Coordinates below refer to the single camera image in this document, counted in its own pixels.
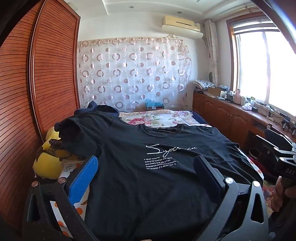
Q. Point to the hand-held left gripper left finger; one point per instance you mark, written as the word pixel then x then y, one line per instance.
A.
pixel 83 180

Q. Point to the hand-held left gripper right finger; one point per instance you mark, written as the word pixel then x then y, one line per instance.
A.
pixel 208 176

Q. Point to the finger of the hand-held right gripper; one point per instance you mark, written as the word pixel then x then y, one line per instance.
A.
pixel 266 148
pixel 278 136

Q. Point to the black printed t-shirt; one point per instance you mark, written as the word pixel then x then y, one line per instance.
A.
pixel 138 185

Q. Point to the person's right hand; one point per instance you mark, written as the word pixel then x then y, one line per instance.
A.
pixel 278 194

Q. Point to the round trash bin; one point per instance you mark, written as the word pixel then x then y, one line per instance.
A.
pixel 254 154

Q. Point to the yellow plush toy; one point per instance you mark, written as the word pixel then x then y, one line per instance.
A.
pixel 47 165

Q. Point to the patterned folded blanket stack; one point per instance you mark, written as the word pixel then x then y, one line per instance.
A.
pixel 56 143

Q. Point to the long wooden cabinet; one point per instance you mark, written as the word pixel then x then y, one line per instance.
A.
pixel 222 113

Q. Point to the pink bottle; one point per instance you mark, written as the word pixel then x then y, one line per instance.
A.
pixel 237 97

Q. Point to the navy bedspread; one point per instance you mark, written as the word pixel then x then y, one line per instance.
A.
pixel 198 117

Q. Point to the wooden framed window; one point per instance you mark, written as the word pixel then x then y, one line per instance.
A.
pixel 272 69

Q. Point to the navy folded garment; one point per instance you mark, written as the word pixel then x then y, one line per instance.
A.
pixel 101 109

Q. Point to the cardboard box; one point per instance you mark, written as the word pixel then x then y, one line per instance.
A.
pixel 214 91

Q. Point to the floral blanket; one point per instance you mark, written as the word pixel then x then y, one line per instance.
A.
pixel 157 118

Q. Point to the stack of folded cloths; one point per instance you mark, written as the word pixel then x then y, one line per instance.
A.
pixel 203 83

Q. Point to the blue box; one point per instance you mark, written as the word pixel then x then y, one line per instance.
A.
pixel 152 103

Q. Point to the pale window curtain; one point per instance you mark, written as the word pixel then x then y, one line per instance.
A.
pixel 212 46

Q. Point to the wooden louvered wardrobe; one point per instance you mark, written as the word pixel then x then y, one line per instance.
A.
pixel 53 69

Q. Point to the circle pattern sheer curtain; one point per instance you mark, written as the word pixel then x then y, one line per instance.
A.
pixel 129 74

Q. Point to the white air deflector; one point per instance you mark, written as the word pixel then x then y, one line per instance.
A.
pixel 182 33

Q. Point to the white air conditioner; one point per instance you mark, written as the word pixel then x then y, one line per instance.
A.
pixel 180 22

